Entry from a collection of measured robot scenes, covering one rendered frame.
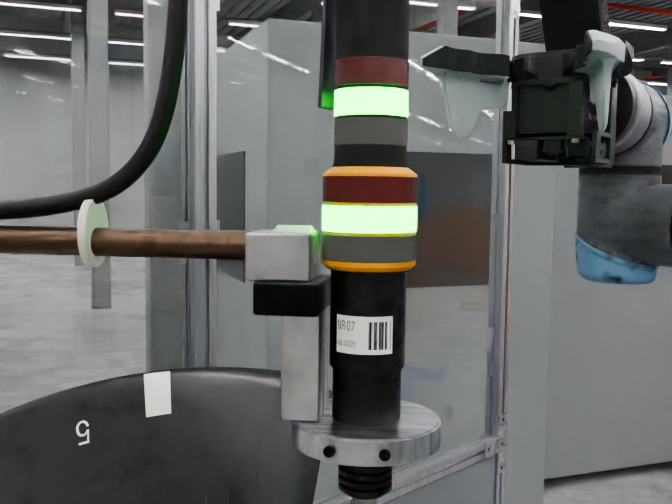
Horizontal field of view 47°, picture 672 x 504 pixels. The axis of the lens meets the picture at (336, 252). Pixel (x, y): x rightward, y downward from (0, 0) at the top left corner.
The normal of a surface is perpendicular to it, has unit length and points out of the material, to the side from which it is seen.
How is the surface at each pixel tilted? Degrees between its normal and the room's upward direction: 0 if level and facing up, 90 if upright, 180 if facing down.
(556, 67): 90
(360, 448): 90
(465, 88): 94
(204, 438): 46
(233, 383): 42
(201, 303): 90
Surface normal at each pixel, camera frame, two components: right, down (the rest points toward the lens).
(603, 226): -0.76, 0.10
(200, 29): 0.72, 0.07
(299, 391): -0.15, 0.07
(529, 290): 0.36, 0.08
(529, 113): -0.55, 0.06
